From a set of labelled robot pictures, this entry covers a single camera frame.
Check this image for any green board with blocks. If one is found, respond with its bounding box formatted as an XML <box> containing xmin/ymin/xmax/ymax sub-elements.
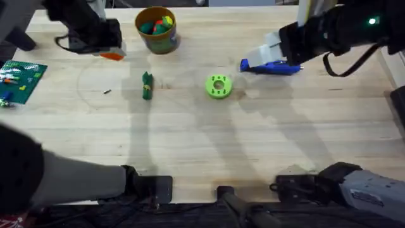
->
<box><xmin>0</xmin><ymin>60</ymin><xmax>49</xmax><ymax>108</ymax></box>

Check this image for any blue electric screwdriver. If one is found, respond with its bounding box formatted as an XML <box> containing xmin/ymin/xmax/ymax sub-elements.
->
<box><xmin>239</xmin><ymin>58</ymin><xmax>304</xmax><ymax>76</ymax></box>

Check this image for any green toy vegetable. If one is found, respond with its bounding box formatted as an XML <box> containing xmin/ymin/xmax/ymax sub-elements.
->
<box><xmin>141</xmin><ymin>71</ymin><xmax>154</xmax><ymax>101</ymax></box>

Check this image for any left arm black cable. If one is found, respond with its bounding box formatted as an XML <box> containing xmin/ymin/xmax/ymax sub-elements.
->
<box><xmin>54</xmin><ymin>34</ymin><xmax>96</xmax><ymax>55</ymax></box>

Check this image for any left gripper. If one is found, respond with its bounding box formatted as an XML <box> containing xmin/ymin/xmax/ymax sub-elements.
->
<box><xmin>42</xmin><ymin>0</ymin><xmax>128</xmax><ymax>61</ymax></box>

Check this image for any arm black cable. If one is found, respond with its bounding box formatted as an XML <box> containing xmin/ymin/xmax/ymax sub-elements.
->
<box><xmin>322</xmin><ymin>42</ymin><xmax>382</xmax><ymax>78</ymax></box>
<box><xmin>54</xmin><ymin>34</ymin><xmax>96</xmax><ymax>55</ymax></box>

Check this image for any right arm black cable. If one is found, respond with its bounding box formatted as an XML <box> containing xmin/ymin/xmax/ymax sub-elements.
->
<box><xmin>322</xmin><ymin>42</ymin><xmax>382</xmax><ymax>78</ymax></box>

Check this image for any green disc with holes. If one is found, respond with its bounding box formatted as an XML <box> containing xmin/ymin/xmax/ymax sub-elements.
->
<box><xmin>205</xmin><ymin>74</ymin><xmax>233</xmax><ymax>99</ymax></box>

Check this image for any black mount post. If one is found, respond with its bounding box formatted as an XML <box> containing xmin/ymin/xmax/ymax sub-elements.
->
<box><xmin>216</xmin><ymin>186</ymin><xmax>282</xmax><ymax>228</ymax></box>

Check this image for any tub with toys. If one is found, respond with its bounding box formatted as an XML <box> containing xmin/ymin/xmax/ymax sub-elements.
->
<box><xmin>134</xmin><ymin>6</ymin><xmax>178</xmax><ymax>55</ymax></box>

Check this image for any black rail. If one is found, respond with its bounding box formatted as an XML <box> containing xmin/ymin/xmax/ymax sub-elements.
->
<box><xmin>28</xmin><ymin>186</ymin><xmax>405</xmax><ymax>228</ymax></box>

